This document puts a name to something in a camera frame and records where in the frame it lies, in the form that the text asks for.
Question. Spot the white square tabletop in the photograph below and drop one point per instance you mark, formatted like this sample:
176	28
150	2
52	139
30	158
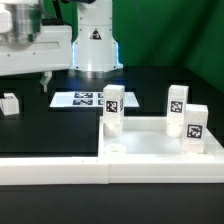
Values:
144	137

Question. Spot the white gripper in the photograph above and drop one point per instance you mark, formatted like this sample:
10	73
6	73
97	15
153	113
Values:
50	51

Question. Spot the white U-shaped obstacle fence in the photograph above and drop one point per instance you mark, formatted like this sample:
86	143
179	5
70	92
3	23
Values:
185	168

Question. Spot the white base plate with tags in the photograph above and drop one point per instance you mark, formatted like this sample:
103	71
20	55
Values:
77	99

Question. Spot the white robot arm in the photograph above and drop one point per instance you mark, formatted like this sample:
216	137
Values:
78	39

